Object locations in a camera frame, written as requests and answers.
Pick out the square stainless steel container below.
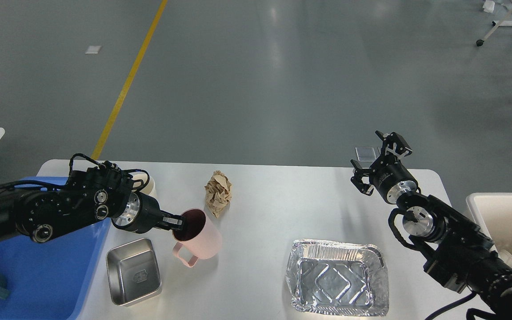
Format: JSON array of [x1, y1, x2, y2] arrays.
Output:
[[106, 238, 162, 307]]

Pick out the blue plastic tray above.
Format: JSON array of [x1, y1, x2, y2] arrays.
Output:
[[0, 176, 121, 320]]

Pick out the aluminium foil tray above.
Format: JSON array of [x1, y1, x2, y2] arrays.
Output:
[[286, 239, 390, 316]]

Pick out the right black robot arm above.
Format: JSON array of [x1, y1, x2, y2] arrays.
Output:
[[350, 130, 512, 320]]

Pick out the pink ribbed mug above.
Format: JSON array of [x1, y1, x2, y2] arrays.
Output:
[[172, 208, 222, 268]]

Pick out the clear floor plate left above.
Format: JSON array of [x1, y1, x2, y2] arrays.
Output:
[[355, 147, 379, 163]]

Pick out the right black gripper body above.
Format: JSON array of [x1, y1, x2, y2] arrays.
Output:
[[369, 162, 419, 204]]

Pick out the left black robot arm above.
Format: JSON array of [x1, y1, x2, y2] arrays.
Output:
[[0, 153, 187, 244]]

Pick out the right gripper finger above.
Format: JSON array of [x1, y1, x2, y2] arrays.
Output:
[[375, 130, 413, 166], [350, 159, 374, 196]]

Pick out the crumpled brown paper ball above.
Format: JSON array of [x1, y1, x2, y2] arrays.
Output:
[[204, 170, 233, 218]]

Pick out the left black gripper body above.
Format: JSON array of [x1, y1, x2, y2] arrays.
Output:
[[112, 192, 162, 234]]

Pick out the white paper cup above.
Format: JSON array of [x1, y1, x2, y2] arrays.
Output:
[[131, 172, 158, 199]]

